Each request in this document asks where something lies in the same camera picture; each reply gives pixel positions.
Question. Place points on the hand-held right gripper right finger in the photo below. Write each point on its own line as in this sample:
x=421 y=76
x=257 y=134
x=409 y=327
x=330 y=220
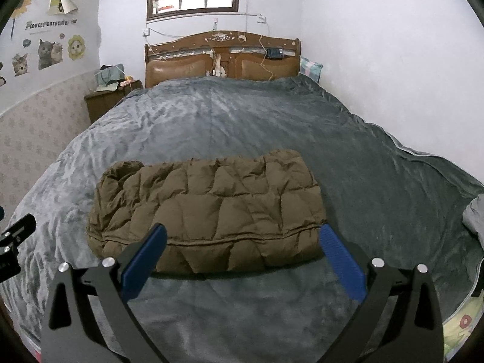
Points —
x=342 y=268

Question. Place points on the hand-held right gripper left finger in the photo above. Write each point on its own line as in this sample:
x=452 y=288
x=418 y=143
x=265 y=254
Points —
x=145 y=261

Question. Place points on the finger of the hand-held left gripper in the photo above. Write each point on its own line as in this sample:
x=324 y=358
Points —
x=19 y=228
x=7 y=262

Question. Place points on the brown puffer jacket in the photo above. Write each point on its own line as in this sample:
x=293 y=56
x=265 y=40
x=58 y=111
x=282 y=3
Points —
x=227 y=211

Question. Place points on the floral bed sheet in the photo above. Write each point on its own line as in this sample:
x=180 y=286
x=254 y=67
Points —
x=465 y=329

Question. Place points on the grey folded cloth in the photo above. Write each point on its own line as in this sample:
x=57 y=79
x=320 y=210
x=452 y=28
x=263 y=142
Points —
x=475 y=217

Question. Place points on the wooden nightstand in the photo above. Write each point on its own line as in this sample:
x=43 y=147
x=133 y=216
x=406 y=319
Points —
x=102 y=106

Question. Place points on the grey plush blanket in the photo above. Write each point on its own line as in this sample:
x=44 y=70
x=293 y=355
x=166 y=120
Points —
x=245 y=121

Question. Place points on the green cloth bag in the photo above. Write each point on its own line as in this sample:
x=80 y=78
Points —
x=107 y=77

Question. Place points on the small orange pink item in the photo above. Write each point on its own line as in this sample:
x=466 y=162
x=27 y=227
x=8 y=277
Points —
x=126 y=81

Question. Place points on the wooden bed headboard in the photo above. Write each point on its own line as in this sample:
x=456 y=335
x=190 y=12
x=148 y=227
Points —
x=170 y=72

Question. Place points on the checked pastel pillow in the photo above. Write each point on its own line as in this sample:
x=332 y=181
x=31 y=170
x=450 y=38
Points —
x=311 y=69

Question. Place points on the black device on headboard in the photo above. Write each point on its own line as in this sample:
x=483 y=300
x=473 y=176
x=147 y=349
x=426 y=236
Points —
x=275 y=53

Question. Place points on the single kitten wall sticker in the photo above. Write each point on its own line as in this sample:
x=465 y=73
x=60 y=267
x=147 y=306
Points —
x=20 y=65

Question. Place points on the two cats wall sticker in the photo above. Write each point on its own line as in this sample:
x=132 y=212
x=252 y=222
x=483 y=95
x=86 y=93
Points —
x=49 y=53

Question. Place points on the flower cat wall sticker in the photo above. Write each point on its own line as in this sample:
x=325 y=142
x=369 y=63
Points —
x=76 y=47

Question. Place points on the lettering wall sticker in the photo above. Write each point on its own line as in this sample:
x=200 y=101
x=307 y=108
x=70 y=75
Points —
x=51 y=24

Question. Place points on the sunflower wall sticker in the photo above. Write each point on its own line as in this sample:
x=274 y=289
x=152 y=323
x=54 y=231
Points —
x=22 y=5

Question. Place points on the white wall socket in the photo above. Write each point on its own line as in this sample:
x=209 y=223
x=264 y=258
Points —
x=261 y=18
x=145 y=32

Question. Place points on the paper cone wall decoration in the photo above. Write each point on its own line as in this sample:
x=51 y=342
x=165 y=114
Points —
x=61 y=2

